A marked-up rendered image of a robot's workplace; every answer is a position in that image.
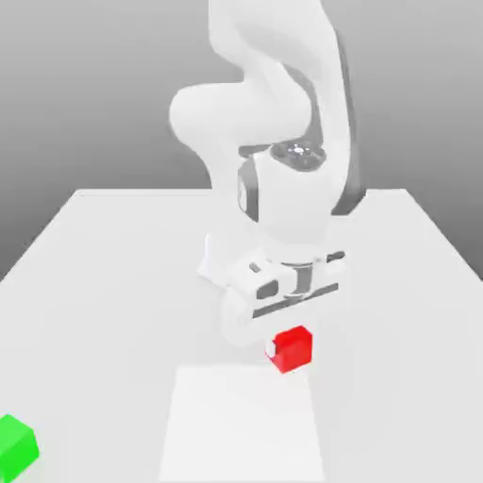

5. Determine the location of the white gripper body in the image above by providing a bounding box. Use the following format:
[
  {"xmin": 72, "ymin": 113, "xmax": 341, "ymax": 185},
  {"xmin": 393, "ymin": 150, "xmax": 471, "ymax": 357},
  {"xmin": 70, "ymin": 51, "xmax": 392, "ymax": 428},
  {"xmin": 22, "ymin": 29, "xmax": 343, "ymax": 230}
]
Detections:
[{"xmin": 220, "ymin": 282, "xmax": 341, "ymax": 348}]

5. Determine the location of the small green cube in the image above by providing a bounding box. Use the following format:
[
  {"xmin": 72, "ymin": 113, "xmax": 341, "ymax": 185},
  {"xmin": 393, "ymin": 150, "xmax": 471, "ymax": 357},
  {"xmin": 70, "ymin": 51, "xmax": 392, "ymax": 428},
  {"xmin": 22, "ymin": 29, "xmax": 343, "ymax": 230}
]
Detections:
[{"xmin": 0, "ymin": 413, "xmax": 41, "ymax": 483}]

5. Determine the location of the small red cube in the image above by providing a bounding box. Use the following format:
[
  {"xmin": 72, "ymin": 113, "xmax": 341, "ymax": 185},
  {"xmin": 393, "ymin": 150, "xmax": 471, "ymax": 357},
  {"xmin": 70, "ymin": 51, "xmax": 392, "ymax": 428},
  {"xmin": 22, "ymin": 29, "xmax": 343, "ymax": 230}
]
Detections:
[{"xmin": 264, "ymin": 325, "xmax": 314, "ymax": 375}]

